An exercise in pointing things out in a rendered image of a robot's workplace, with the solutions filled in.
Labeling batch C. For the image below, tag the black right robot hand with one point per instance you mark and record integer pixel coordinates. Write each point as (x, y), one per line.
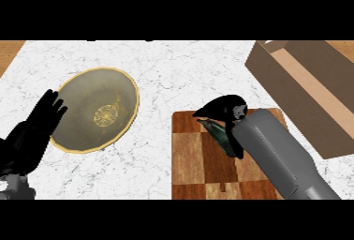
(226, 108)

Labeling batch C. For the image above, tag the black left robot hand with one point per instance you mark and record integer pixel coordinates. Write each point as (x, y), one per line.
(32, 134)

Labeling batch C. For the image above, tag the dark green eggplant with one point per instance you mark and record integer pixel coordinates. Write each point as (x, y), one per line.
(218, 136)

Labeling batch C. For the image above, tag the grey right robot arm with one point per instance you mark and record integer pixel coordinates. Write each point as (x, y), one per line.
(276, 156)

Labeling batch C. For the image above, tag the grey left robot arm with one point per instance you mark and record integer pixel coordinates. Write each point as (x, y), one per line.
(18, 187)

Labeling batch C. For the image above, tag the brown cardboard box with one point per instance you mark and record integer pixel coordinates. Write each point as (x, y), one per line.
(304, 93)

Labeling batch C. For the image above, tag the checkered wooden cutting board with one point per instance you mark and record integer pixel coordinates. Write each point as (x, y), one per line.
(206, 162)

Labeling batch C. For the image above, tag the grey gold-rimmed plate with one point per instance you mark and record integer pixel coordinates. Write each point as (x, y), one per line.
(94, 110)

